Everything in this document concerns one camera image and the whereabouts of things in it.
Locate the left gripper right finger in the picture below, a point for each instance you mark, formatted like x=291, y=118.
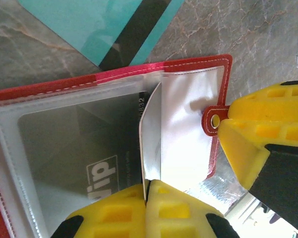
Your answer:
x=173, y=213

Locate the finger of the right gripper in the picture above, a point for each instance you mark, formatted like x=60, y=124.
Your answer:
x=263, y=106
x=253, y=148

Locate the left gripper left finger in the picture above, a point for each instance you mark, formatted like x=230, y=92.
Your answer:
x=119, y=213

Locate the red leather card holder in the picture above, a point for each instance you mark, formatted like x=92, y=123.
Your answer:
x=196, y=62

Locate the teal card with black stripe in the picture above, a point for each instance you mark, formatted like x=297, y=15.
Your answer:
x=64, y=19

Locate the dark grey vip card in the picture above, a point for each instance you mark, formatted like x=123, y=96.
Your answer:
x=64, y=148

